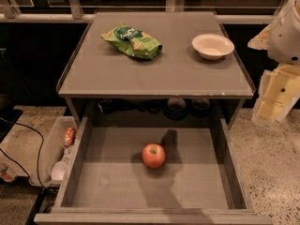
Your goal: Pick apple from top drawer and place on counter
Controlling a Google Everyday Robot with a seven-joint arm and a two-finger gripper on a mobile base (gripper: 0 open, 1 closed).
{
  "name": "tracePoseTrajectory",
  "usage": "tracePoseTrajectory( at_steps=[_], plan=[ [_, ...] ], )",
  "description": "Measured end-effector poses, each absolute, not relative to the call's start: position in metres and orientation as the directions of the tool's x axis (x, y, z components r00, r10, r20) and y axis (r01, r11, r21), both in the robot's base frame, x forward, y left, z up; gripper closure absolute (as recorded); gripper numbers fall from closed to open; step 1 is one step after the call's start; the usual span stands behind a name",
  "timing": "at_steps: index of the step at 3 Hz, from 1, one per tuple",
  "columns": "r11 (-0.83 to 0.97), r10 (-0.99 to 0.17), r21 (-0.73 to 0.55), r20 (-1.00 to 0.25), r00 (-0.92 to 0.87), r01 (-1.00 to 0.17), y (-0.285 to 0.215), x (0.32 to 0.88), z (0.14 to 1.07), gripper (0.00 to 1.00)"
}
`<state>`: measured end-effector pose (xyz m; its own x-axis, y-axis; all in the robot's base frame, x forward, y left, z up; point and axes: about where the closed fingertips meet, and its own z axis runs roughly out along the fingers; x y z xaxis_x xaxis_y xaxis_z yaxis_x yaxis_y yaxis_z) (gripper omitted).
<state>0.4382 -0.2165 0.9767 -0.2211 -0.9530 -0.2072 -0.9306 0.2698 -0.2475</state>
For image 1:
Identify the open grey top drawer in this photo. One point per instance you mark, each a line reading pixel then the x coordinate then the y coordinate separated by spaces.
pixel 106 182

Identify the dark can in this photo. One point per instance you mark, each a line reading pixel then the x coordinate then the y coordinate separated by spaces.
pixel 200 107
pixel 176 109

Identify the red apple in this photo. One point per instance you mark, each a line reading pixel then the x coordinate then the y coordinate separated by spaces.
pixel 153 155

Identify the grey cabinet counter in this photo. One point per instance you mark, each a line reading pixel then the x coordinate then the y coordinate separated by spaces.
pixel 98 70

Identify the clear plastic bin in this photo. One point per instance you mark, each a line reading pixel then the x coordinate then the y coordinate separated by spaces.
pixel 51 152

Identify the green chip bag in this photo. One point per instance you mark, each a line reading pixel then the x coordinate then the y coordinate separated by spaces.
pixel 133 42

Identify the small packet on floor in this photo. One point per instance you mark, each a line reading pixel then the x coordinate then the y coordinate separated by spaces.
pixel 6 173

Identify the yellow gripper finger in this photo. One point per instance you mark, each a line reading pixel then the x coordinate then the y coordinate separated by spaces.
pixel 279 90
pixel 260 41

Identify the white cup in bin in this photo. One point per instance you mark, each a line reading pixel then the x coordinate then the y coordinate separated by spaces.
pixel 58 170

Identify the dark can left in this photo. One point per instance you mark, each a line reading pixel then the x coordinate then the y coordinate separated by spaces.
pixel 176 109

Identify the orange snack packet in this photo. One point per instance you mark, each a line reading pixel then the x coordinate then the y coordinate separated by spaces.
pixel 69 137

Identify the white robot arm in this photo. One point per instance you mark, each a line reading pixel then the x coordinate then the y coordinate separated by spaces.
pixel 284 36

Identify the metal railing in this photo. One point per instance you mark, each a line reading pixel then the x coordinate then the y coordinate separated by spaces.
pixel 84 11

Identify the white bowl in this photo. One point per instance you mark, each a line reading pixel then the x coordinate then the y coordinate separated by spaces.
pixel 212 47

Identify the dark can right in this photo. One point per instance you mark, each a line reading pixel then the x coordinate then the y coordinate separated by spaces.
pixel 200 107

